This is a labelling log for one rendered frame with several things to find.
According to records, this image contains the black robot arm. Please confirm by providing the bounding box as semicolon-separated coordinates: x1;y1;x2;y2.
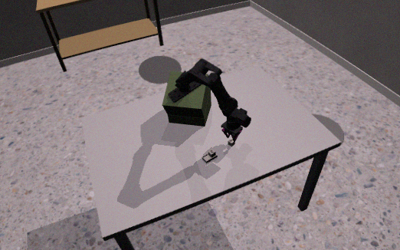
168;58;251;128

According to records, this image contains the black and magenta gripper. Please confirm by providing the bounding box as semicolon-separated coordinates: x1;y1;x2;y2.
221;120;243;141

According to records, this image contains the white cube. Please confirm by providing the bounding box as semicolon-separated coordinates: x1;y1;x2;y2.
208;149;216;158
228;138;235;146

